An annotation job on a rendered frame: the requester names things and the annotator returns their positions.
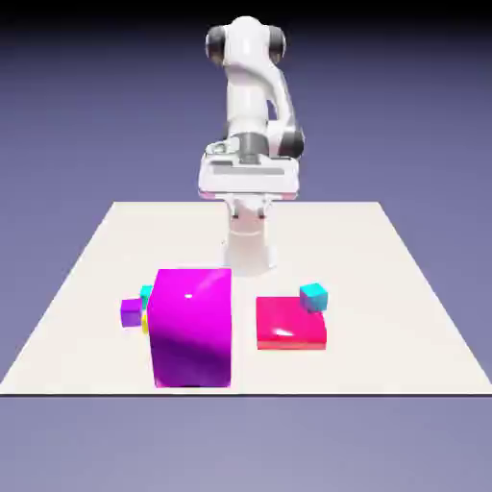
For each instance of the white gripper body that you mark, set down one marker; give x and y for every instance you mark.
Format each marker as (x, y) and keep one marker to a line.
(250, 180)

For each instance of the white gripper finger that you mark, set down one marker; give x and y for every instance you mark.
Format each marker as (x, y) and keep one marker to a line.
(234, 207)
(260, 207)

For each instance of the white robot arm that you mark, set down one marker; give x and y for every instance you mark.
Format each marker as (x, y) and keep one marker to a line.
(246, 77)

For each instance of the small cyan cube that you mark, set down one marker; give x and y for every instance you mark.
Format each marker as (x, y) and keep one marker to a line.
(314, 296)
(146, 294)

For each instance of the small yellow cube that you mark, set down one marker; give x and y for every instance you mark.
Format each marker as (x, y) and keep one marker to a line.
(145, 323)

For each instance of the small purple cube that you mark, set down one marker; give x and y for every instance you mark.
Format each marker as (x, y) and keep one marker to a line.
(130, 312)

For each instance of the large flat pink box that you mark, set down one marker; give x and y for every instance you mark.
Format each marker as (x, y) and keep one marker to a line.
(288, 323)

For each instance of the large magenta box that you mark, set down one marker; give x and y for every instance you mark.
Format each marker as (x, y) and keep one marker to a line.
(192, 326)

